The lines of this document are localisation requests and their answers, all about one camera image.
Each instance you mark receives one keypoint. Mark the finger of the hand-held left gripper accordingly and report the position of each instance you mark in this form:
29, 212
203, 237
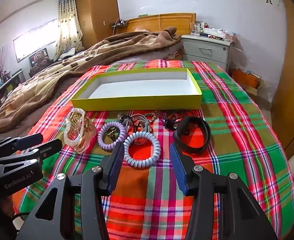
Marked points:
29, 138
50, 146

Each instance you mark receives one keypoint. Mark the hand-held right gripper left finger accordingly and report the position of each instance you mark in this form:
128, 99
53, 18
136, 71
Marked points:
116, 156

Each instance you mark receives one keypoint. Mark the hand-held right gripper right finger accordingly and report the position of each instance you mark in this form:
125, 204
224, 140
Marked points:
178, 162

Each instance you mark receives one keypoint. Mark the clear hair claw clip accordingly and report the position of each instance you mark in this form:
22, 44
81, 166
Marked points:
72, 140

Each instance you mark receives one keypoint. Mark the black wristband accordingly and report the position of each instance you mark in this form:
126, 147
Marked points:
204, 135

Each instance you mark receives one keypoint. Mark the yellow cardboard box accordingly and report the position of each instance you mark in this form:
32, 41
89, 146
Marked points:
137, 102

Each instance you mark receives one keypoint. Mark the shelf with bottles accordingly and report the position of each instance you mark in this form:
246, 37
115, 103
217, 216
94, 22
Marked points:
4, 85

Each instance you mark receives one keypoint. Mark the plaid bed cloth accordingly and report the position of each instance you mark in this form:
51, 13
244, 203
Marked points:
236, 130

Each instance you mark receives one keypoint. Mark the brown patterned blanket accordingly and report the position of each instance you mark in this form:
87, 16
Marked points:
62, 72

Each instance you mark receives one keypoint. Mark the brown teddy bear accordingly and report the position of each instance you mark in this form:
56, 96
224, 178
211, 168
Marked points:
40, 58

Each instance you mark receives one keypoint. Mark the dried branches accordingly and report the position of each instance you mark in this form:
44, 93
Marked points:
0, 60

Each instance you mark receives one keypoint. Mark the window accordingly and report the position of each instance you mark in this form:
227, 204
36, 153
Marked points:
34, 42

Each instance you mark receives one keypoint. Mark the orange box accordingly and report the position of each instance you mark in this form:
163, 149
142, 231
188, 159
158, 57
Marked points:
244, 78

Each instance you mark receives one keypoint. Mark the grey nightstand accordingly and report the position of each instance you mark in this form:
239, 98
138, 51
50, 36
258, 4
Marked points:
206, 52

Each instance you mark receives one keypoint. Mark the dotted curtain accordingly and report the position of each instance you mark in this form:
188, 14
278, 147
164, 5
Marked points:
68, 22

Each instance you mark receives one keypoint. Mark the power strip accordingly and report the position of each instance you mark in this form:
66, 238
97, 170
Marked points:
118, 24

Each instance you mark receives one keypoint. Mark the clear glass container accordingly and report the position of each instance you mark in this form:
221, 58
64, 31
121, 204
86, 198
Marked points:
194, 29

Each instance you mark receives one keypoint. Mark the assorted boxes and packets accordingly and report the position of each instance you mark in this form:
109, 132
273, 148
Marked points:
218, 34

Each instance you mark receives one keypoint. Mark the wooden headboard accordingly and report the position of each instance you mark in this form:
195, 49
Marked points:
162, 22

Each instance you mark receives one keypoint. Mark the wooden wardrobe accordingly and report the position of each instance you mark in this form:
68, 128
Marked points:
97, 10

